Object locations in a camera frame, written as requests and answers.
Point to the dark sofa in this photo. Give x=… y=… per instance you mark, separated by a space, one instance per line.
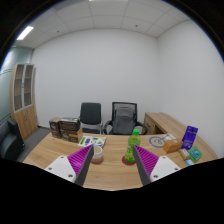
x=11 y=141

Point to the black visitor chair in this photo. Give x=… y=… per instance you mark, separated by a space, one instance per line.
x=90 y=115

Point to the dark brown carton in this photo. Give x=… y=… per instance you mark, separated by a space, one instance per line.
x=55 y=127

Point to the paper sheet with circle print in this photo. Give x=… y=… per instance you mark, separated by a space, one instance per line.
x=156 y=140

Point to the ceiling light panel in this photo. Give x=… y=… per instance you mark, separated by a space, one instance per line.
x=25 y=33

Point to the flat round red coaster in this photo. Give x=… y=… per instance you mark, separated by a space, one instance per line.
x=126 y=162

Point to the green packet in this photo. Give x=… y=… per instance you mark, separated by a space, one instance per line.
x=195 y=154

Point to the purple pouch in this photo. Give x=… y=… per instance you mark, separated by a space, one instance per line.
x=190 y=136

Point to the grey mesh office chair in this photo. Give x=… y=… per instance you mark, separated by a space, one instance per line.
x=124 y=118

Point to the black printed carton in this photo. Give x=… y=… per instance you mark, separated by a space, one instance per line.
x=70 y=124

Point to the small tan box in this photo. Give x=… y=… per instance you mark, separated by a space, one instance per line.
x=184 y=154

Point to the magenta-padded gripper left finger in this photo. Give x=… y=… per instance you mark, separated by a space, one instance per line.
x=60 y=165

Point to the small blue packet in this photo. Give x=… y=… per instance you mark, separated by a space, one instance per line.
x=189 y=162

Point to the green drink bottle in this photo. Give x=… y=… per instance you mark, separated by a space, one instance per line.
x=132 y=143

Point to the wooden side desk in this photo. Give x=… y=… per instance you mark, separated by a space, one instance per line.
x=165 y=121

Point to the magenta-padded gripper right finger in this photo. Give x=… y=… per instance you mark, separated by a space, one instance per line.
x=164 y=167

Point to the printed white leaflet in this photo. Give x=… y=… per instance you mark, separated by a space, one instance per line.
x=91 y=141

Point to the wooden shelf cabinet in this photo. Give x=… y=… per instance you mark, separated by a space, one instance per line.
x=23 y=100

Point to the white and brown cup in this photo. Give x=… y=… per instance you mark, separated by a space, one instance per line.
x=98 y=155

